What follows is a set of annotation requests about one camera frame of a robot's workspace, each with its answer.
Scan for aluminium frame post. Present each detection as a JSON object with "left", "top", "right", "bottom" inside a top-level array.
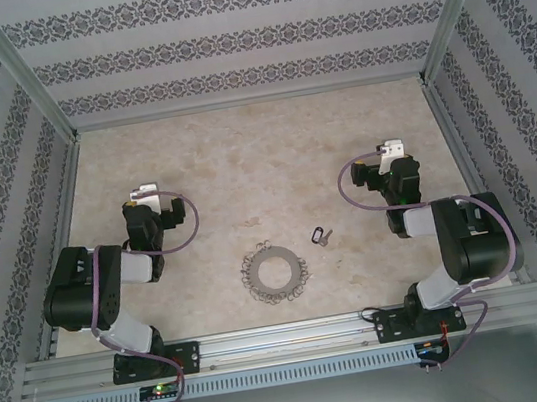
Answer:
[
  {"left": 0, "top": 0, "right": 84, "bottom": 154},
  {"left": 405, "top": 0, "right": 521, "bottom": 88}
]

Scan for aluminium side rail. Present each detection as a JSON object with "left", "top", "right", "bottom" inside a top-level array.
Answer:
[
  {"left": 5, "top": 135, "right": 114, "bottom": 363},
  {"left": 421, "top": 69, "right": 536, "bottom": 299}
]

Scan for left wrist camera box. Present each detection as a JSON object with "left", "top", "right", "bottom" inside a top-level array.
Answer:
[{"left": 127, "top": 180, "right": 166, "bottom": 215}]

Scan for slotted grey cable duct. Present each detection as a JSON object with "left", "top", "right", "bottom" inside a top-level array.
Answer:
[{"left": 42, "top": 338, "right": 451, "bottom": 402}]

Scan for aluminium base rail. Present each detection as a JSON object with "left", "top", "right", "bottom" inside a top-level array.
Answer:
[{"left": 17, "top": 284, "right": 537, "bottom": 400}]

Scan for left aluminium side rail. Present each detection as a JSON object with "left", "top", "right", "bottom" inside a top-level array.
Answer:
[{"left": 5, "top": 135, "right": 114, "bottom": 363}]

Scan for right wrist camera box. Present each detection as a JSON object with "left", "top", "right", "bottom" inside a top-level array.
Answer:
[{"left": 373, "top": 136, "right": 410, "bottom": 176}]

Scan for perforated metal ring disc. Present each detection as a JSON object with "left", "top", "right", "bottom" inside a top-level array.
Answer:
[{"left": 247, "top": 244, "right": 306, "bottom": 300}]

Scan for black key tag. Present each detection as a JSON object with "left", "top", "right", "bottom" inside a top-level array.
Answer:
[{"left": 306, "top": 224, "right": 326, "bottom": 246}]

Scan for right aluminium side rail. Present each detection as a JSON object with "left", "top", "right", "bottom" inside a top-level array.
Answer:
[{"left": 421, "top": 69, "right": 536, "bottom": 299}]

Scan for right aluminium frame post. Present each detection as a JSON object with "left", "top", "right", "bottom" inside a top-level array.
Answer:
[{"left": 405, "top": 0, "right": 521, "bottom": 88}]

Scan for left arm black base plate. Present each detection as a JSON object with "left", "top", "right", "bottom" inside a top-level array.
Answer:
[{"left": 108, "top": 340, "right": 205, "bottom": 387}]

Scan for left aluminium frame post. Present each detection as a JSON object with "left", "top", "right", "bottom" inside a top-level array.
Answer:
[{"left": 0, "top": 0, "right": 84, "bottom": 154}]

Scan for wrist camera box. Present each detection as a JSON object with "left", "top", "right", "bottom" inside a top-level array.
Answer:
[
  {"left": 127, "top": 180, "right": 166, "bottom": 215},
  {"left": 373, "top": 136, "right": 410, "bottom": 176}
]

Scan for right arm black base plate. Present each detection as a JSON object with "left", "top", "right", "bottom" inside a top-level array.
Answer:
[{"left": 371, "top": 297, "right": 469, "bottom": 347}]

